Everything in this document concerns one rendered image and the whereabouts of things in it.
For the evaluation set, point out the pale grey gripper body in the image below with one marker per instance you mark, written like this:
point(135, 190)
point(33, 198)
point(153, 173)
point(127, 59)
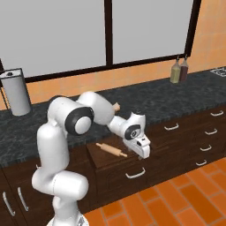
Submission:
point(141, 150)

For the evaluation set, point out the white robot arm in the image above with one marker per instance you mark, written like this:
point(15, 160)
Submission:
point(56, 147)

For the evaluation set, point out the wooden rolling pin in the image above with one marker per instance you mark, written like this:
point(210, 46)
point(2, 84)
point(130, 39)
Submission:
point(111, 149)

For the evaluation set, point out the dark brown open drawer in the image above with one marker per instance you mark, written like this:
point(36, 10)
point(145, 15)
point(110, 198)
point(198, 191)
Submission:
point(117, 176)

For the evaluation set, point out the wide dark brown drawer front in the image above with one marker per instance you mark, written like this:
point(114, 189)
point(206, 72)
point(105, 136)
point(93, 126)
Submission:
point(173, 134)

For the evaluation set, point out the small tan object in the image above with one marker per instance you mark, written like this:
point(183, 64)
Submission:
point(117, 106)

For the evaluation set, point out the olive green glass bottle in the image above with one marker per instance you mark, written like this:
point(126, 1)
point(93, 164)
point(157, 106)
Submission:
point(175, 73)

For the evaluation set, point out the dark red glass bottle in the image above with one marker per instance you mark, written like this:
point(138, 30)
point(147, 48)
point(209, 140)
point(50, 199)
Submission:
point(184, 72)

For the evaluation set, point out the black hob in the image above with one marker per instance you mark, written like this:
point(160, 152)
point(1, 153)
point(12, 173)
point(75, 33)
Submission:
point(219, 71)

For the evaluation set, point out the dark brown cupboard door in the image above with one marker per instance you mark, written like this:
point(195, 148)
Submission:
point(6, 191)
point(32, 197)

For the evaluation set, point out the black framed window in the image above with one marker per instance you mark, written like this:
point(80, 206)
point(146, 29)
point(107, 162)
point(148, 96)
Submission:
point(109, 32)

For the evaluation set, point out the grey paper towel roll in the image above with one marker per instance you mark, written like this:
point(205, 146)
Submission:
point(16, 94)

